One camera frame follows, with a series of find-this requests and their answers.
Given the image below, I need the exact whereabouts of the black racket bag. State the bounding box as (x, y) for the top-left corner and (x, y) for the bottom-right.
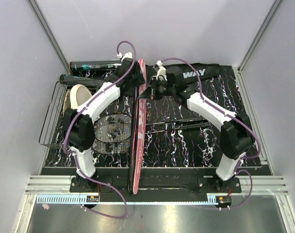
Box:
(145, 63), (222, 93)

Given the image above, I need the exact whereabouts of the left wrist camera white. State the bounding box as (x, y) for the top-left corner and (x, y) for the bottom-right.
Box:
(117, 52), (133, 62)

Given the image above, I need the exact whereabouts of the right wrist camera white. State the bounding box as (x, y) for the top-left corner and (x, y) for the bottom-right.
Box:
(155, 60), (166, 81)

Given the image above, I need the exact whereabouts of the black teal shuttlecock tube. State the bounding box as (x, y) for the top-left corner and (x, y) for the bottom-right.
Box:
(69, 60), (121, 71)

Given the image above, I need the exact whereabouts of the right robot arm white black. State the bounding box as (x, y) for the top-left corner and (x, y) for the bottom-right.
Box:
(139, 71), (255, 193)

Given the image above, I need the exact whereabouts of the pink racket cover bag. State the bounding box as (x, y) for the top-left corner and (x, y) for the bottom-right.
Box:
(128, 59), (147, 195)

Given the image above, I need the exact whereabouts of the black wire basket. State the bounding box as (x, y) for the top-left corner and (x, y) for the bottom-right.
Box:
(38, 80), (104, 149)

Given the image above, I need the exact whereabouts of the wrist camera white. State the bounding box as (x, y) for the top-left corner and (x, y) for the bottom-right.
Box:
(117, 52), (133, 62)
(155, 60), (166, 81)

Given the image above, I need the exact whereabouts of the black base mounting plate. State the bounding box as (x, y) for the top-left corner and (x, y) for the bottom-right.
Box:
(70, 176), (242, 194)

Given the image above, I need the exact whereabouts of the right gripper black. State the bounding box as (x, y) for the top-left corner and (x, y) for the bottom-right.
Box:
(139, 77), (175, 101)

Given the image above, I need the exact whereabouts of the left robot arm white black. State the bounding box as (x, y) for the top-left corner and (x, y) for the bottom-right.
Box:
(63, 58), (147, 194)

